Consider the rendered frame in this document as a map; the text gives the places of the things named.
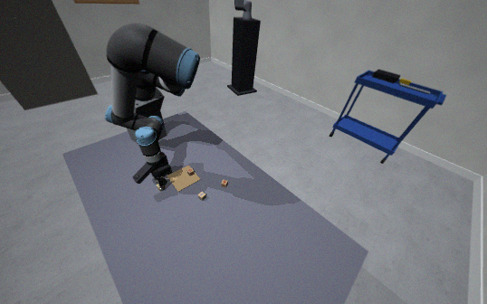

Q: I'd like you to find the tan flat mat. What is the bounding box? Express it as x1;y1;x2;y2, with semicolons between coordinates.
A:
167;166;201;192

